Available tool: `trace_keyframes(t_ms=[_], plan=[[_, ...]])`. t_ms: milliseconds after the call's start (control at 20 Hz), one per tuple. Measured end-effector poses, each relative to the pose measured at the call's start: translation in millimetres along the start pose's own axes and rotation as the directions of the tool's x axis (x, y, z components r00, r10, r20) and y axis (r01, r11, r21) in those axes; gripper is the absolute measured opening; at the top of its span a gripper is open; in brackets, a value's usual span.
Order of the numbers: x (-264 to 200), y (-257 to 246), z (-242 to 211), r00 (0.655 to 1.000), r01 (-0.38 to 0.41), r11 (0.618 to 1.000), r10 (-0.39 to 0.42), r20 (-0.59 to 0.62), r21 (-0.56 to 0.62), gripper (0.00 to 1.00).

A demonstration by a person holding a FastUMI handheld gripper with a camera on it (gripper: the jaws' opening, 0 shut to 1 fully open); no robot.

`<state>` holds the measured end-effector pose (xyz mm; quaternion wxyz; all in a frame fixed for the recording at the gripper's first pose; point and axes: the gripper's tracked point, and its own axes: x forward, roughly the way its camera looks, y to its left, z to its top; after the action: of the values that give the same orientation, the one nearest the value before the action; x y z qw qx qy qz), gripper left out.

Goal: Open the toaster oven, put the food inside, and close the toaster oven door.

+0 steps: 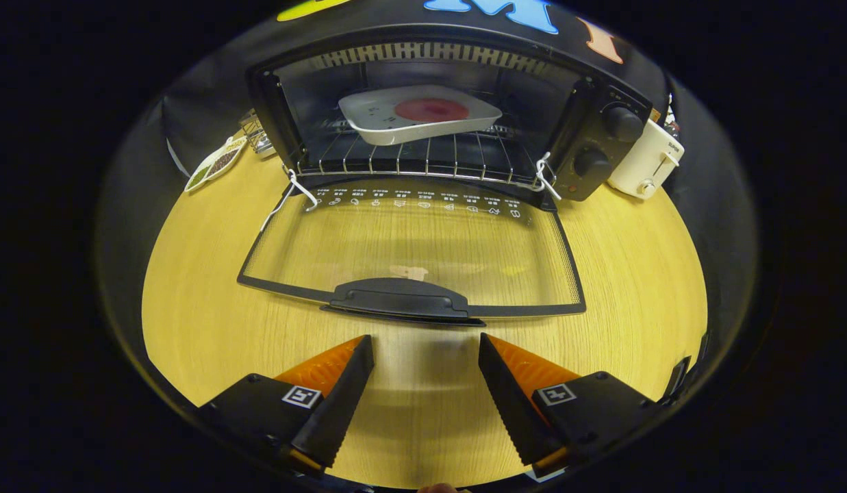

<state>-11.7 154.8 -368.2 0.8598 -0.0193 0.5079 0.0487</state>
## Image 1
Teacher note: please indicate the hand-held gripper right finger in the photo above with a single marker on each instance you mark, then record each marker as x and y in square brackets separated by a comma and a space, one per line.
[512, 404]

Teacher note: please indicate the black toaster oven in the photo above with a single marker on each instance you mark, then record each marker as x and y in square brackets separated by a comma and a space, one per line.
[594, 150]

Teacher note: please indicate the black backdrop cloth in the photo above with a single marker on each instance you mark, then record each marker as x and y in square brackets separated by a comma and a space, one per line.
[190, 103]

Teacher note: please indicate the white bread toaster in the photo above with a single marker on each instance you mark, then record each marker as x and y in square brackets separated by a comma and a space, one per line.
[646, 168]

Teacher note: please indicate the white divided snack dish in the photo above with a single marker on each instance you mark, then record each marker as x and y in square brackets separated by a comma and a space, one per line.
[214, 164]

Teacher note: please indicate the clear glass cup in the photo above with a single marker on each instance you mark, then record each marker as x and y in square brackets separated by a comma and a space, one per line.
[255, 133]

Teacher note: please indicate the pink ham slice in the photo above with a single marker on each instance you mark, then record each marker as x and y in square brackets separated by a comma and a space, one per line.
[431, 109]

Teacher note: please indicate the white square plate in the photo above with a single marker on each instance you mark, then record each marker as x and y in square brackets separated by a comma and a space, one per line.
[368, 116]

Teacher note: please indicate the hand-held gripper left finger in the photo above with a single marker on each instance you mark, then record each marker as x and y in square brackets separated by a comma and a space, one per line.
[341, 404]

